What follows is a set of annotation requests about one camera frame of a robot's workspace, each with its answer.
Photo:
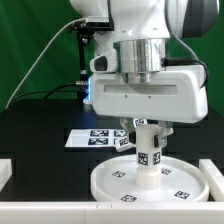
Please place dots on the white left barrier block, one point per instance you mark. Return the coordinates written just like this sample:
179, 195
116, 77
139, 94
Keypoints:
5, 172

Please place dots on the white marker sheet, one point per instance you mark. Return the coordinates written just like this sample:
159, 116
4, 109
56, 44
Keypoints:
93, 138

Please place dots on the white cross-shaped table base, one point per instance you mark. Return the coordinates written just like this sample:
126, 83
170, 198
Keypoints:
123, 144

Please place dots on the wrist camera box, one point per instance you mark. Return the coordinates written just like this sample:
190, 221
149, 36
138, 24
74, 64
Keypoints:
105, 63

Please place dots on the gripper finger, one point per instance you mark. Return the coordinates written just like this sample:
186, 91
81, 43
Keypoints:
165, 129
128, 127

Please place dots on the white right barrier block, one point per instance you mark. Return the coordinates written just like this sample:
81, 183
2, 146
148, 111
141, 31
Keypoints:
214, 178

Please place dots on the white barrier block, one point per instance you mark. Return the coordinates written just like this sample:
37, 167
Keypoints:
214, 178
5, 172

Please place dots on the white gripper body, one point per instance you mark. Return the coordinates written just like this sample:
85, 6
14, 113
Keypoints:
175, 94

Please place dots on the white round table top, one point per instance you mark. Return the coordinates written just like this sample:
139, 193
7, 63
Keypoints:
121, 179

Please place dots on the black camera on stand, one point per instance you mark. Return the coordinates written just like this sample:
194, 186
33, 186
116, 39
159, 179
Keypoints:
85, 29

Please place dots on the white front barrier rail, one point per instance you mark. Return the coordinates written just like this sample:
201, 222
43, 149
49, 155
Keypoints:
111, 213

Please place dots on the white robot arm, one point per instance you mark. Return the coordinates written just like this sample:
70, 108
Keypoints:
133, 78

